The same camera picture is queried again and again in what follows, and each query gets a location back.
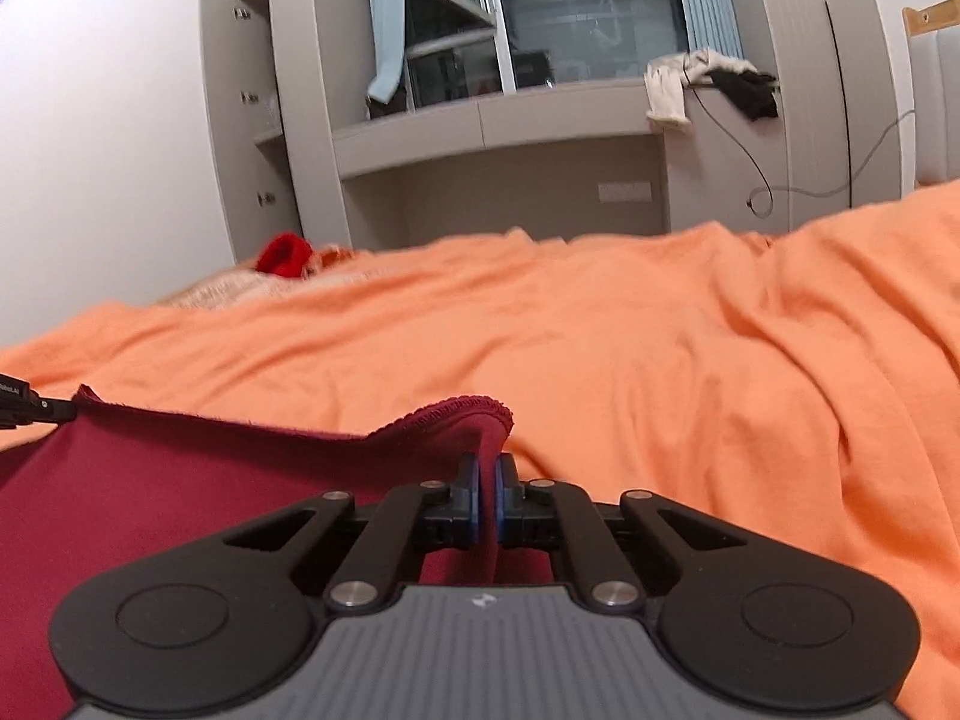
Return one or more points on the dark bag on ledge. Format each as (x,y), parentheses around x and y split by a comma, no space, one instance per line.
(386,106)

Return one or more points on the light blue sheer curtain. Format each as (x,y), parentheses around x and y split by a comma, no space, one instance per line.
(384,15)

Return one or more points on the grey wardrobe door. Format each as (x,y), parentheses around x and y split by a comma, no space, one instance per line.
(240,135)

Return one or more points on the orange blanket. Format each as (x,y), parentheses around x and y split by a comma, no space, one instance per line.
(675,360)

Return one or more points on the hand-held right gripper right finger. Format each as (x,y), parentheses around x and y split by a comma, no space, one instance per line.
(504,501)

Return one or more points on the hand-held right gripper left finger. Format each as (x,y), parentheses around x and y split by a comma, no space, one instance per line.
(471,501)

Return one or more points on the white wall socket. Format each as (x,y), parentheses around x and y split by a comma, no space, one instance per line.
(624,192)

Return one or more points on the white garment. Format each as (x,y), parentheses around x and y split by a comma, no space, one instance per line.
(667,94)

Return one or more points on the large glass window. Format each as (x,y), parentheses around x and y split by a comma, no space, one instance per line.
(585,22)

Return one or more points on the dark red long-sleeve sweater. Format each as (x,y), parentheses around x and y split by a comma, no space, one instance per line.
(150,480)

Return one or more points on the bright red cloth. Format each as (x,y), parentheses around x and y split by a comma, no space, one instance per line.
(283,255)

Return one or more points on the pale pink patterned cloth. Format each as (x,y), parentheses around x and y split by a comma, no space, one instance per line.
(225,289)

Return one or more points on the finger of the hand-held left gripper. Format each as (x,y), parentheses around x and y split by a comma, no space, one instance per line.
(56,409)

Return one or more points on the grey built-in wardrobe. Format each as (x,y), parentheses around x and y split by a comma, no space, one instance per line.
(795,52)

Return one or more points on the grey window ledge cabinet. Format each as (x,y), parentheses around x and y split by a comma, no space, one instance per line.
(487,131)

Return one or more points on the black garment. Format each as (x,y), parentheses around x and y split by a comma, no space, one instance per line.
(750,94)

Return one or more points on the grey padded wooden headboard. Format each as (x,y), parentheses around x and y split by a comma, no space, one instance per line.
(937,105)

